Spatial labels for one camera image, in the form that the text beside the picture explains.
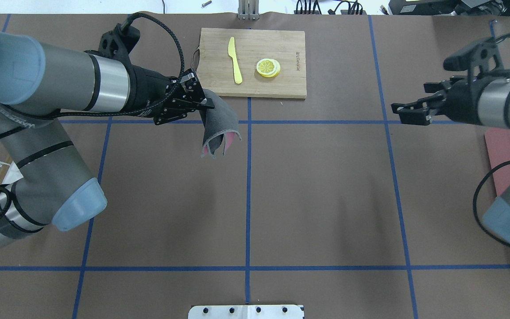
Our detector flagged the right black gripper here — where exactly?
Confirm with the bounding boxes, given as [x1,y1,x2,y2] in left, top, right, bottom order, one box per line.
[390,76,486,126]

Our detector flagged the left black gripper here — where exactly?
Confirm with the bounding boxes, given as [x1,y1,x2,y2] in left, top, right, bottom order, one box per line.
[129,66,215,125]

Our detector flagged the grey and pink cloth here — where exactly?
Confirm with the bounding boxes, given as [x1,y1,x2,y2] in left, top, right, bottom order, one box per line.
[200,89,242,158]

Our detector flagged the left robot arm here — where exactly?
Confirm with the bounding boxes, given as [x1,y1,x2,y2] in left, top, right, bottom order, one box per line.
[0,27,215,249]

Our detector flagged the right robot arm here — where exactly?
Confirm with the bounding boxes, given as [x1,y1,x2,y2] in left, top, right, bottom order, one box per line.
[391,70,510,248]

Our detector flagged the bamboo cutting board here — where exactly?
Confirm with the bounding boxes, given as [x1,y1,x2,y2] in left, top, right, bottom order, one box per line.
[197,27,307,99]

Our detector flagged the yellow plastic knife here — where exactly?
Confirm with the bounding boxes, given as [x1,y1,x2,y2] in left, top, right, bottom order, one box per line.
[227,36,243,85]

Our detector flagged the yellow lemon slices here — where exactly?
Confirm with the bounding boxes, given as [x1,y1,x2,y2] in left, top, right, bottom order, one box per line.
[256,58,281,78]

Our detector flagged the pink plastic bin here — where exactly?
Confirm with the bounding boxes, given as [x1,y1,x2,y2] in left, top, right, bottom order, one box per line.
[484,128,510,196]

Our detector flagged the white rectangular tray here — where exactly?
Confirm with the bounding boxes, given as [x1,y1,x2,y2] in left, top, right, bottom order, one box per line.
[1,162,23,184]

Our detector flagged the white mounting plate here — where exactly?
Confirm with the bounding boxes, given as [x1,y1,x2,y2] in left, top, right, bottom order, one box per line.
[188,304,305,319]

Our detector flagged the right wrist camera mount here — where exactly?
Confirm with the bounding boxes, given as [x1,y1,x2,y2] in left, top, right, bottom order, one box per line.
[443,38,510,79]

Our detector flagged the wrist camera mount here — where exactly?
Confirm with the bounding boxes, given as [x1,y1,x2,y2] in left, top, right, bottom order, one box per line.
[98,24,140,60]
[443,38,510,79]

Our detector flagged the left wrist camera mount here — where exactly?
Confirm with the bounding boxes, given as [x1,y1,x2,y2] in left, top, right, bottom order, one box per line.
[98,24,140,60]

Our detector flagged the aluminium frame post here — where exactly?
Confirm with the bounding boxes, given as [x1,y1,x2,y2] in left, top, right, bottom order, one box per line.
[237,0,260,21]

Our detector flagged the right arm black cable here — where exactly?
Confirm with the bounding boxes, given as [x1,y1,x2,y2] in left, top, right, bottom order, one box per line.
[473,30,510,255]

